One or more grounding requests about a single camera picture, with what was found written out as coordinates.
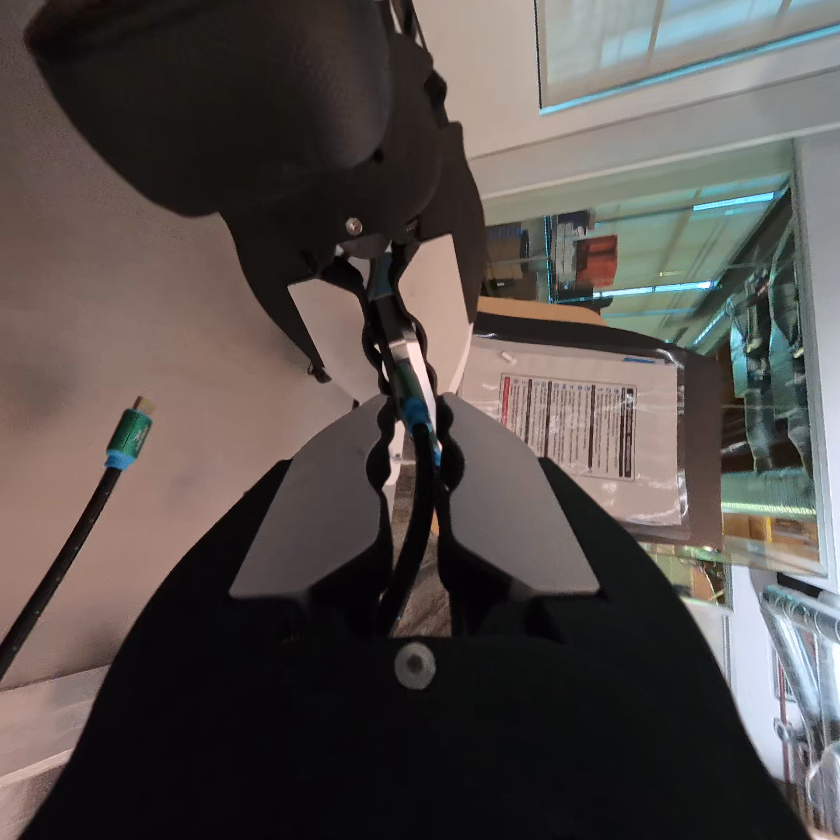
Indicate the cardboard box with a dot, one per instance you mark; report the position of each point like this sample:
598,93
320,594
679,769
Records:
538,312

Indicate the white framed glass partition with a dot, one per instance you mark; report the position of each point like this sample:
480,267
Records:
623,170

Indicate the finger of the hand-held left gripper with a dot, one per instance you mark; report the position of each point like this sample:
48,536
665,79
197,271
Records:
334,321
439,302

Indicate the silver ventilation ducts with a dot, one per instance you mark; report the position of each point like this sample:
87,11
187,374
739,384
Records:
807,623

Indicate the laminated instruction sheet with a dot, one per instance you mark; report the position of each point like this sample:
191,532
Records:
590,407

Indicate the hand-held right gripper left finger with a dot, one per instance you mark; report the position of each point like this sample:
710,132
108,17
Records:
308,505

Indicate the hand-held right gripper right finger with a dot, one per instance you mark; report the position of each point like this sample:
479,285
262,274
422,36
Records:
518,512

